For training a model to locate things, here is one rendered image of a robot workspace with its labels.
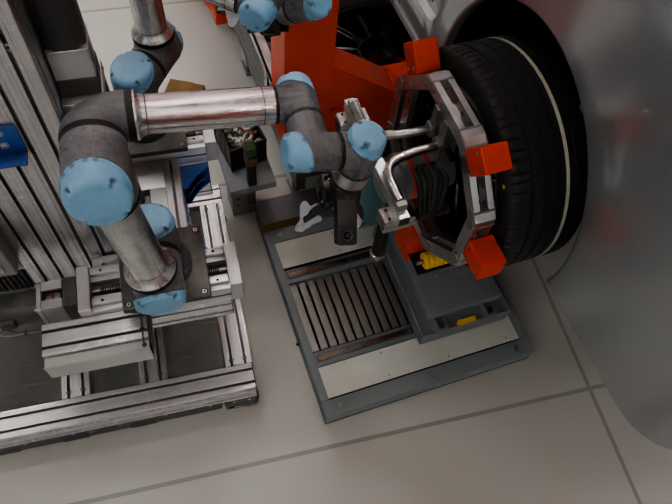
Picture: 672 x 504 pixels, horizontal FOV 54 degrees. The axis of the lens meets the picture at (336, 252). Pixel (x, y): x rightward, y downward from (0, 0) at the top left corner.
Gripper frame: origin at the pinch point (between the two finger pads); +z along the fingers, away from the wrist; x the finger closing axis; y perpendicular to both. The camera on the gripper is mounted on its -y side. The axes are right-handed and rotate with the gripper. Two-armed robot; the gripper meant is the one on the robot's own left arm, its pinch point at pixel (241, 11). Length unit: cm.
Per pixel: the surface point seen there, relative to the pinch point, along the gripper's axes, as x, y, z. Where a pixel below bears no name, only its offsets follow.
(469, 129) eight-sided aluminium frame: 32, 30, -55
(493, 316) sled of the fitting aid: 99, 97, -19
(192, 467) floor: 0, 147, 29
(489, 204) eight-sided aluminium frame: 38, 49, -58
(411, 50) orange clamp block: 34.1, 9.1, -32.1
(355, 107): 21.5, 24.9, -24.2
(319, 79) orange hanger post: 32.3, 15.3, 5.3
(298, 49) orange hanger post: 19.5, 8.0, -0.4
